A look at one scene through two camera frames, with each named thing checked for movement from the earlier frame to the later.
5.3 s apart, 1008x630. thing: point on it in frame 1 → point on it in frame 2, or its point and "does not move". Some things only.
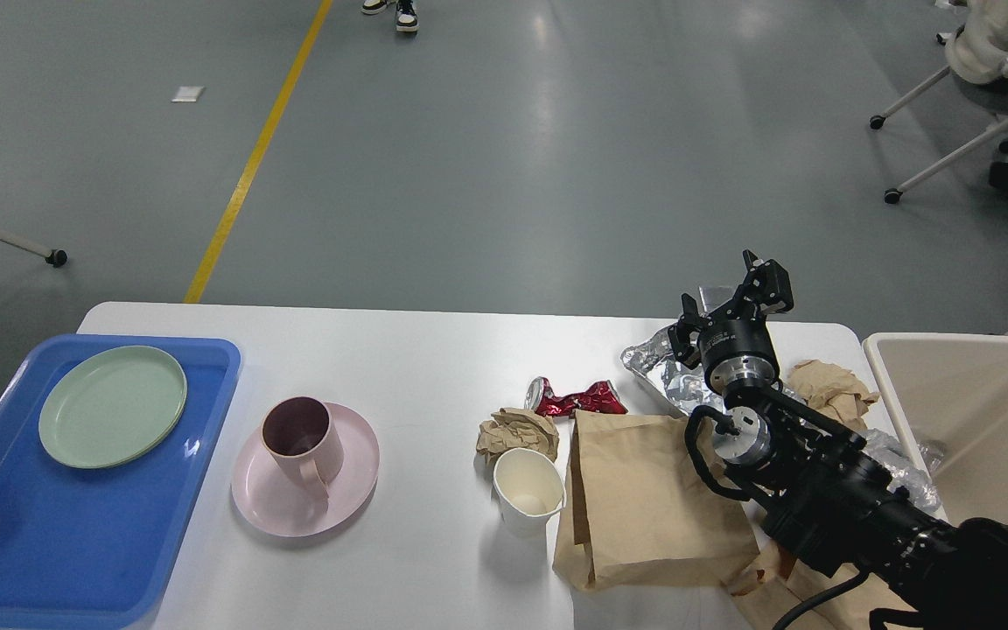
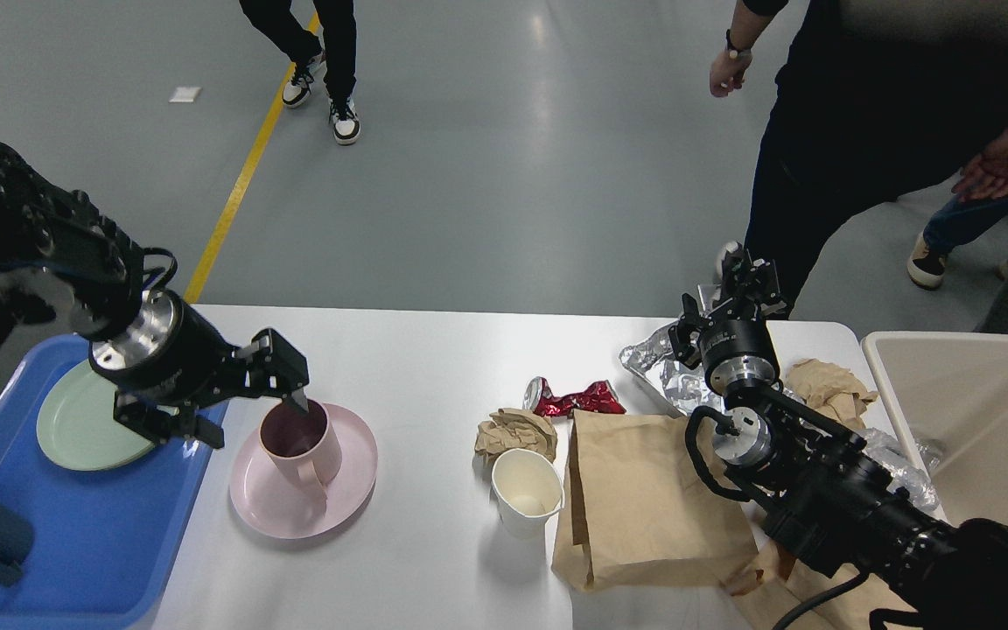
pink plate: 276,498 does not move
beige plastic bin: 984,416 does not move
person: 407,20 → 334,59
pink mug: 302,435 does not move
